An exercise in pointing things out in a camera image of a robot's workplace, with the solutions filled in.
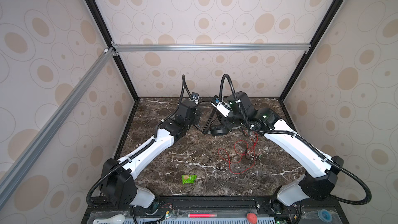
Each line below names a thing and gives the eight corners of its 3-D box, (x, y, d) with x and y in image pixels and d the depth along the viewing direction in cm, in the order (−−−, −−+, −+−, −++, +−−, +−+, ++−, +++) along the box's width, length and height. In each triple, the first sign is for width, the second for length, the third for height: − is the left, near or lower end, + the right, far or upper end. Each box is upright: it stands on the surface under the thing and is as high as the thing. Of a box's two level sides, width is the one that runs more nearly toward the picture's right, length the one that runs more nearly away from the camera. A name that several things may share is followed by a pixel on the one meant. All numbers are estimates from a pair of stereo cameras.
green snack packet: (181, 183, 82) (181, 182, 80) (182, 176, 85) (181, 174, 82) (197, 183, 82) (196, 182, 80) (197, 176, 85) (197, 175, 83)
